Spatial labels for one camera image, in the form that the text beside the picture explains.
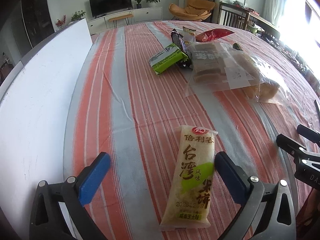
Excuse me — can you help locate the rice cracker yellow pack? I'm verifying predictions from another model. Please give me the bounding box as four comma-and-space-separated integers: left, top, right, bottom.
160, 125, 217, 231

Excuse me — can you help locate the brown wafer cakes clear pack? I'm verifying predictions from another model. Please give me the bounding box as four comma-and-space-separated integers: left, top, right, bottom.
185, 42, 246, 96

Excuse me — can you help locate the Snickers chocolate bar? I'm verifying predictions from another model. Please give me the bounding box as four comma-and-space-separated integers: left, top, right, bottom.
171, 29, 191, 69

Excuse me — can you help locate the bread loaf in clear bag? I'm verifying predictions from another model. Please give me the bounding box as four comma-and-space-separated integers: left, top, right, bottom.
224, 43, 290, 106

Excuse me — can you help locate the white board panel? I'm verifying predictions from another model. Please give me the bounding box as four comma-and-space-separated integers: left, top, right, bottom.
1, 20, 92, 239

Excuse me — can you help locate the green tube snack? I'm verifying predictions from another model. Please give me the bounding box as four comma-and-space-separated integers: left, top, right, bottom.
233, 43, 243, 51

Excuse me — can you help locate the striped red grey tablecloth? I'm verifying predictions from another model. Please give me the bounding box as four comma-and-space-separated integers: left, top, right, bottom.
64, 21, 319, 239

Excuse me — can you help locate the red snack packet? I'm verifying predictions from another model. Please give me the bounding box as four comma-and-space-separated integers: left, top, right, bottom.
195, 28, 234, 42

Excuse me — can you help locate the wooden side table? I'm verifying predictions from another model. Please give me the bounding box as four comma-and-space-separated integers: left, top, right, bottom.
249, 12, 280, 39

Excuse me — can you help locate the dark wooden dining chair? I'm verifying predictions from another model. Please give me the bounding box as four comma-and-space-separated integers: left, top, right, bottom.
217, 2, 249, 30

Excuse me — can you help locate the light green snack pack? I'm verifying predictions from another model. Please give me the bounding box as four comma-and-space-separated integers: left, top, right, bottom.
149, 43, 188, 75

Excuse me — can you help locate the yellow black long snack pack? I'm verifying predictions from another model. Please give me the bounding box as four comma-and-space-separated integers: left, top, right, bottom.
182, 27, 196, 43

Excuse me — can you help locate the orange lounge chair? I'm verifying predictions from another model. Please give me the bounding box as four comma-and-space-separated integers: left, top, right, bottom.
169, 0, 216, 22

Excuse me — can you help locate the red flower vase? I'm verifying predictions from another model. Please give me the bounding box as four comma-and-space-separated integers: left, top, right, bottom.
55, 15, 67, 29

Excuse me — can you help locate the white tv cabinet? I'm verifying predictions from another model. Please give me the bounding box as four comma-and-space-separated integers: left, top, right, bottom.
87, 7, 162, 34

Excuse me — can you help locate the wooden bench stool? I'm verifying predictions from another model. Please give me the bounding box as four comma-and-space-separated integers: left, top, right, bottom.
108, 14, 133, 29

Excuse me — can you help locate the green plant white pot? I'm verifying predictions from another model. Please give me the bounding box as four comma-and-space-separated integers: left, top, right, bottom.
68, 10, 86, 25

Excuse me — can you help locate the black display cabinet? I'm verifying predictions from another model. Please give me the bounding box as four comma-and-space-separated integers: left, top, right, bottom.
21, 0, 54, 47

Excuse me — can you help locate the small potted plant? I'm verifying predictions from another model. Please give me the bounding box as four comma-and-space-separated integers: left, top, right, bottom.
134, 0, 142, 9

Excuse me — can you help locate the black flat television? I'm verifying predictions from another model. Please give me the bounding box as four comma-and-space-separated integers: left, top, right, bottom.
89, 0, 132, 17

